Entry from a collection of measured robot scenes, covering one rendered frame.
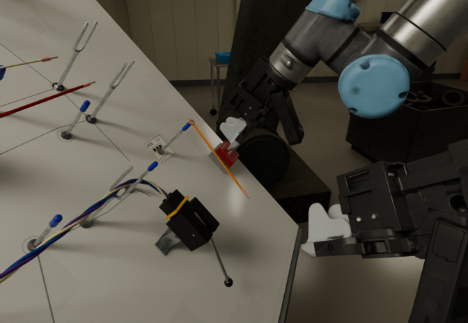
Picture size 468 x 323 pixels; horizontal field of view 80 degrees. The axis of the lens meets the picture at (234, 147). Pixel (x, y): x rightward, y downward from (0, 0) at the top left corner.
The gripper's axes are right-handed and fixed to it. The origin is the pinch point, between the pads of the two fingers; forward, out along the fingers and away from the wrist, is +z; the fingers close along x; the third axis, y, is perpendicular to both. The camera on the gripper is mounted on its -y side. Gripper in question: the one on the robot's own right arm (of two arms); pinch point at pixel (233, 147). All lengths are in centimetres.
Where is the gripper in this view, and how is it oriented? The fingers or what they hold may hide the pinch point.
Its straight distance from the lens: 63.5
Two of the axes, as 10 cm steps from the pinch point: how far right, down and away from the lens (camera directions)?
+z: -5.4, 6.4, 5.4
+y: -7.7, -6.4, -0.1
